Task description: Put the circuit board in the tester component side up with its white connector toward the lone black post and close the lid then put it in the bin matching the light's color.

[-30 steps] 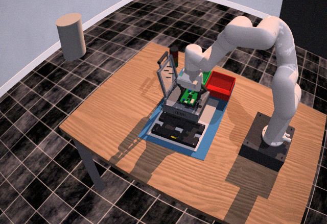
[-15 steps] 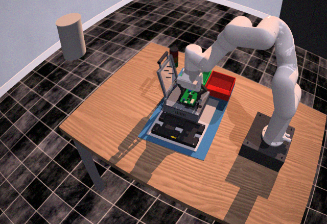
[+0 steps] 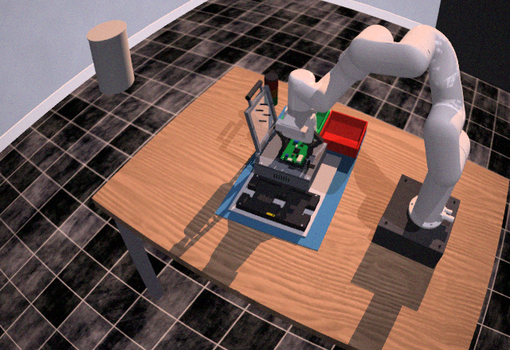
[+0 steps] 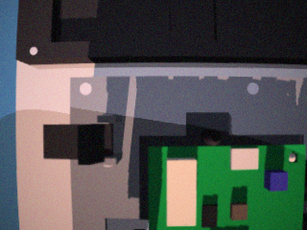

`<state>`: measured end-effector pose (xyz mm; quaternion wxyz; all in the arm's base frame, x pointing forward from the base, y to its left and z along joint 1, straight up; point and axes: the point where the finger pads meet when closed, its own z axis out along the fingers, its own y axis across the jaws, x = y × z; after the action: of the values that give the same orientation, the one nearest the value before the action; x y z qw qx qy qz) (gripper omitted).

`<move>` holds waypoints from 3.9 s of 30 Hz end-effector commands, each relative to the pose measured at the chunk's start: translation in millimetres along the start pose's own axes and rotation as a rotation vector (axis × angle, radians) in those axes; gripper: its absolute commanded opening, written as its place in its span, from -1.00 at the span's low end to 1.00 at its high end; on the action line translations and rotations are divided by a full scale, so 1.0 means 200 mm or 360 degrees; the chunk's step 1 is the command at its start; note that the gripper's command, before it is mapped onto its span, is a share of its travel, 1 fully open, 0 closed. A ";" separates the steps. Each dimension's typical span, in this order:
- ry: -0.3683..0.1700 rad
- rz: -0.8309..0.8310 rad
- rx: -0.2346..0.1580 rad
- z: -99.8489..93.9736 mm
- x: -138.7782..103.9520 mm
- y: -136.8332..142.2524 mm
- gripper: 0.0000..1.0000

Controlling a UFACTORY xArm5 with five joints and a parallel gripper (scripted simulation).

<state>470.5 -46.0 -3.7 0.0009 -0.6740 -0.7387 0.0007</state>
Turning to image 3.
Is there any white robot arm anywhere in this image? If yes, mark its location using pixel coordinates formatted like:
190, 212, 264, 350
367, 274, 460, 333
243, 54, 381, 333
275, 25, 470, 229

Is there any green bin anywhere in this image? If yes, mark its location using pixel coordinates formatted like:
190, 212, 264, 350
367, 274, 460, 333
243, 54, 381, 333
316, 110, 330, 134

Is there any red bin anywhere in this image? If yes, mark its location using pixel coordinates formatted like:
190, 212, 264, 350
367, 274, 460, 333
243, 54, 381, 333
320, 110, 368, 159

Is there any green circuit board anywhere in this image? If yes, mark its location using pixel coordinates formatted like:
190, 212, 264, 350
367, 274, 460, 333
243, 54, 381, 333
280, 139, 308, 166

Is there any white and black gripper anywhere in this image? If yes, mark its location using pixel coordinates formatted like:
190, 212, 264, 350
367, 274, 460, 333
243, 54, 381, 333
273, 114, 324, 159

